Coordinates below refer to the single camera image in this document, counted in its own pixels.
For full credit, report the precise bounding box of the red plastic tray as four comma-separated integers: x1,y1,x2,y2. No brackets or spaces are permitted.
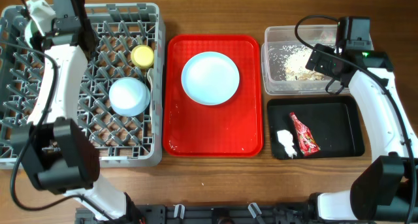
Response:
163,34,264,157

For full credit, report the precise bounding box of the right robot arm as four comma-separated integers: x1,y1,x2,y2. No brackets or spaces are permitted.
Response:
306,16,417,223

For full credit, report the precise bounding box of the light blue plate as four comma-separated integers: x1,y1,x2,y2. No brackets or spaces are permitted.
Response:
181,52,240,106

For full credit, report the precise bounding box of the food leftovers rice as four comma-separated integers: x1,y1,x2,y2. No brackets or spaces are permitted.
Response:
268,45,325,81

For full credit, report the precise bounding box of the red snack wrapper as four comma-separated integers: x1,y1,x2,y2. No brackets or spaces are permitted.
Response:
289,112,321,156

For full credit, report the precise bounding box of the grey dishwasher rack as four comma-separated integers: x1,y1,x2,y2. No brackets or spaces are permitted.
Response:
1,3,165,169

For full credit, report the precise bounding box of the clear plastic bin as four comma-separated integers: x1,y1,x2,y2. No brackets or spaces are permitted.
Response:
261,25,337,95

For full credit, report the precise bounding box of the yellow plastic cup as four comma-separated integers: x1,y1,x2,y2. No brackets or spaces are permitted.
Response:
131,44,154,69

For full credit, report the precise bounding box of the green bowl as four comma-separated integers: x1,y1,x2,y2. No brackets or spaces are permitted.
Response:
24,20,42,50

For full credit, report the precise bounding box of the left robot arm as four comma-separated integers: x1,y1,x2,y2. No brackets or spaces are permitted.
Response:
10,0,146,223

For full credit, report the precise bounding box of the black plastic tray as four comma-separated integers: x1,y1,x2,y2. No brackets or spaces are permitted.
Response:
267,96,365,160

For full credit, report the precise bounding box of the white tissue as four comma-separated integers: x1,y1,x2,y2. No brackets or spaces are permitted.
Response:
276,129,297,159

